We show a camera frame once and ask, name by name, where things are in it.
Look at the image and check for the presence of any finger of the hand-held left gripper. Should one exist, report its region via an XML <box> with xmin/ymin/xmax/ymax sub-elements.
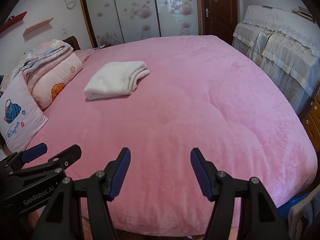
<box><xmin>0</xmin><ymin>142</ymin><xmax>48</xmax><ymax>173</ymax></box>
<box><xmin>9</xmin><ymin>144</ymin><xmax>82</xmax><ymax>180</ymax></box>

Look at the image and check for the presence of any cream fuzzy cardigan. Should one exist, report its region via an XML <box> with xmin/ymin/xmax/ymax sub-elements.
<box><xmin>84</xmin><ymin>61</ymin><xmax>151</xmax><ymax>101</ymax></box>

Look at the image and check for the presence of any bed with pink plush cover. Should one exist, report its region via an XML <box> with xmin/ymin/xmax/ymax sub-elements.
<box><xmin>0</xmin><ymin>35</ymin><xmax>318</xmax><ymax>238</ymax></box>

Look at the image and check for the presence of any pink wall shelf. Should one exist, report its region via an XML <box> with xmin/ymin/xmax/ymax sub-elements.
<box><xmin>23</xmin><ymin>17</ymin><xmax>54</xmax><ymax>37</ymax></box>

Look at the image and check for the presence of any furniture under white lace cover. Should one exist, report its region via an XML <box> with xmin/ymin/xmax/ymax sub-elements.
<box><xmin>231</xmin><ymin>5</ymin><xmax>320</xmax><ymax>115</ymax></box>

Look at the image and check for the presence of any pink pillow with handbag print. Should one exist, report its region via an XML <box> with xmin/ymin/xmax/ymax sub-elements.
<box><xmin>0</xmin><ymin>71</ymin><xmax>49</xmax><ymax>153</ymax></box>

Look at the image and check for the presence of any blue plastic basin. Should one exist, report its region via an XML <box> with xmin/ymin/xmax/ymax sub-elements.
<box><xmin>281</xmin><ymin>192</ymin><xmax>310</xmax><ymax>218</ymax></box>

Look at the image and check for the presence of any brown wooden door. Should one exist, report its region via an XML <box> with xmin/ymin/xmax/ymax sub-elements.
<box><xmin>199</xmin><ymin>0</ymin><xmax>239</xmax><ymax>46</ymax></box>

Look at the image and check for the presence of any blue towel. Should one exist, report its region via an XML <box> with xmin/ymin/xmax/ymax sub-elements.
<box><xmin>301</xmin><ymin>194</ymin><xmax>320</xmax><ymax>233</ymax></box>

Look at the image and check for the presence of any wooden drawer cabinet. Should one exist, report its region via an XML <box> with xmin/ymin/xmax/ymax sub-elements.
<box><xmin>300</xmin><ymin>97</ymin><xmax>320</xmax><ymax>153</ymax></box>

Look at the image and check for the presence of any stack of books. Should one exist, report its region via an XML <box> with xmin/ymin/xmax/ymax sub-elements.
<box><xmin>291</xmin><ymin>5</ymin><xmax>315</xmax><ymax>23</ymax></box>

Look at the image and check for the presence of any dark wooden headboard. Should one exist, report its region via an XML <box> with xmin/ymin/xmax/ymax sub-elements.
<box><xmin>62</xmin><ymin>36</ymin><xmax>82</xmax><ymax>52</ymax></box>

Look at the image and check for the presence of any pink folded quilt flower print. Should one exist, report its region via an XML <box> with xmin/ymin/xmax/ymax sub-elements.
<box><xmin>24</xmin><ymin>52</ymin><xmax>84</xmax><ymax>110</ymax></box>

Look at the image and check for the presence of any red wall shelf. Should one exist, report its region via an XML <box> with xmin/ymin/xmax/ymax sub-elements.
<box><xmin>0</xmin><ymin>11</ymin><xmax>27</xmax><ymax>33</ymax></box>

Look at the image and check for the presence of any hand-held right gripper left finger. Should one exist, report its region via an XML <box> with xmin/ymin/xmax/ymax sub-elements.
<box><xmin>30</xmin><ymin>147</ymin><xmax>131</xmax><ymax>240</ymax></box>

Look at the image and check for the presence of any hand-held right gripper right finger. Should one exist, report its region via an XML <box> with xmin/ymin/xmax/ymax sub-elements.
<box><xmin>190</xmin><ymin>147</ymin><xmax>284</xmax><ymax>240</ymax></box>

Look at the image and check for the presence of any wardrobe with floral sliding doors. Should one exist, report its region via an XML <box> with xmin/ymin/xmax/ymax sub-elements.
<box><xmin>76</xmin><ymin>0</ymin><xmax>202</xmax><ymax>47</ymax></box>

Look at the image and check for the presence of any cream towel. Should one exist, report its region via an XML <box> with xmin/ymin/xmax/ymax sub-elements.
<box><xmin>287</xmin><ymin>200</ymin><xmax>309</xmax><ymax>234</ymax></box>

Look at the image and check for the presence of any floral folded blanket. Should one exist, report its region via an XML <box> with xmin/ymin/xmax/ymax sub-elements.
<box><xmin>5</xmin><ymin>39</ymin><xmax>74</xmax><ymax>80</ymax></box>

